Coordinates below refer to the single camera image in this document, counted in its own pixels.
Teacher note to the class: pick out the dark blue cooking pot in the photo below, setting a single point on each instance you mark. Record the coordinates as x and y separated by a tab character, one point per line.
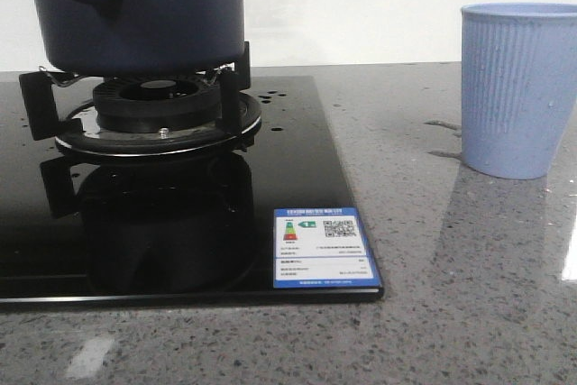
116	38

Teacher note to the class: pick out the light blue ribbed cup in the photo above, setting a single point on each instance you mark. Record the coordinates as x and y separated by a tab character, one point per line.
518	86

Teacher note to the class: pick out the black gas burner head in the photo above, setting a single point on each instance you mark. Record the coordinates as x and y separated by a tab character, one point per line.
138	105

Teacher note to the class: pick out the black glass gas stove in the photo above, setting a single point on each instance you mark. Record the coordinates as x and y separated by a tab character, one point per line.
191	229

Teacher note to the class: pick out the black pot support grate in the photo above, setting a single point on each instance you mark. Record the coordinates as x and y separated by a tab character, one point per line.
79	133

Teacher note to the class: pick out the blue energy label sticker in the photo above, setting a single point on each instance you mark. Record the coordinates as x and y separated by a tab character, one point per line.
321	248

